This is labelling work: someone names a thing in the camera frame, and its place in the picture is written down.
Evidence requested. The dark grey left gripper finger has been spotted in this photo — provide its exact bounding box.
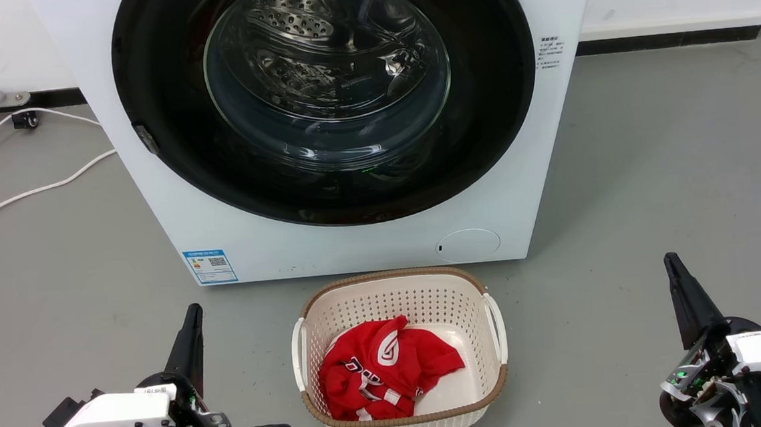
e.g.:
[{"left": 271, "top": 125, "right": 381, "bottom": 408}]
[
  {"left": 179, "top": 304, "right": 208, "bottom": 392},
  {"left": 159, "top": 304, "right": 200, "bottom": 384}
]

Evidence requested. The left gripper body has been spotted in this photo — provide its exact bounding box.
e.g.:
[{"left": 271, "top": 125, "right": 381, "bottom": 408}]
[{"left": 131, "top": 368, "right": 232, "bottom": 427}]

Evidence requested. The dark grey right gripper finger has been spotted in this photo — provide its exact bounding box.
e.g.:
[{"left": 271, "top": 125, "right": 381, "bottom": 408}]
[
  {"left": 670, "top": 250, "right": 730, "bottom": 342},
  {"left": 664, "top": 251, "right": 707, "bottom": 351}
]

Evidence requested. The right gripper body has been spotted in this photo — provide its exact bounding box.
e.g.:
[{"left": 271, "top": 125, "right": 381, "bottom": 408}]
[{"left": 653, "top": 322, "right": 761, "bottom": 427}]

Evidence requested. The white front-load washing machine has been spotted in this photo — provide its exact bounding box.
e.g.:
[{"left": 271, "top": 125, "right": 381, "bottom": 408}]
[{"left": 27, "top": 0, "right": 619, "bottom": 297}]

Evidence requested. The round black glass washer door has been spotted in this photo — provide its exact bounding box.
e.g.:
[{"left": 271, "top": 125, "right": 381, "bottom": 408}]
[{"left": 108, "top": 0, "right": 547, "bottom": 242}]

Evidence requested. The blue energy label sticker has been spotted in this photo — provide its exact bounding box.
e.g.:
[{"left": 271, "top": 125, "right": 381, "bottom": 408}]
[{"left": 182, "top": 248, "right": 239, "bottom": 287}]

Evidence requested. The red printed garment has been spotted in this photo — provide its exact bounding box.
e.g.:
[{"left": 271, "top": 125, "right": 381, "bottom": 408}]
[{"left": 315, "top": 311, "right": 469, "bottom": 424}]

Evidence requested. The cream perforated laundry basket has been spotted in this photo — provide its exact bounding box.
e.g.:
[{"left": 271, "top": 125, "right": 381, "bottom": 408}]
[{"left": 286, "top": 262, "right": 514, "bottom": 427}]

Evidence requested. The round white filter cover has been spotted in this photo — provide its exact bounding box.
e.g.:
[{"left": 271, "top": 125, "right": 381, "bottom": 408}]
[{"left": 434, "top": 226, "right": 503, "bottom": 266}]

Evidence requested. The small printed text sticker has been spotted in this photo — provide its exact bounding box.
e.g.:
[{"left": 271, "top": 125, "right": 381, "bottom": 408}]
[{"left": 535, "top": 35, "right": 567, "bottom": 72}]

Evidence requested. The steel washer drum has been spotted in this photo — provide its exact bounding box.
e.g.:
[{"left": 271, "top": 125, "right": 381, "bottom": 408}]
[{"left": 200, "top": 0, "right": 458, "bottom": 180}]

